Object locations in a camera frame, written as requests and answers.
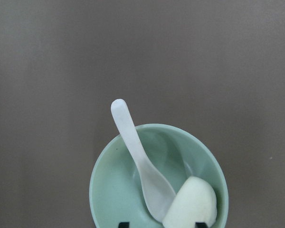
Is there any mint green bowl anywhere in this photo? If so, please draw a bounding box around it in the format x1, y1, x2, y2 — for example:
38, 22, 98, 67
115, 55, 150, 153
89, 123, 228, 228

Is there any white steamed bun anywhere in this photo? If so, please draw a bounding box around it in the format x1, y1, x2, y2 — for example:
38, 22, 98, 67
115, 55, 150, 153
162, 176, 217, 228

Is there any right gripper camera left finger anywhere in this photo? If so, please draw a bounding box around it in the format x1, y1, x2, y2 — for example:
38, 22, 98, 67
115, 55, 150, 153
118, 222, 130, 228

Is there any translucent white plastic spoon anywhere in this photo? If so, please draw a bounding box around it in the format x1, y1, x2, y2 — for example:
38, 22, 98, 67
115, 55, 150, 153
111, 99, 176, 223

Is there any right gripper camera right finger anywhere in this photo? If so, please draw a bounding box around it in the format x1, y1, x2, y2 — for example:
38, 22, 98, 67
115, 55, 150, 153
195, 222, 208, 228

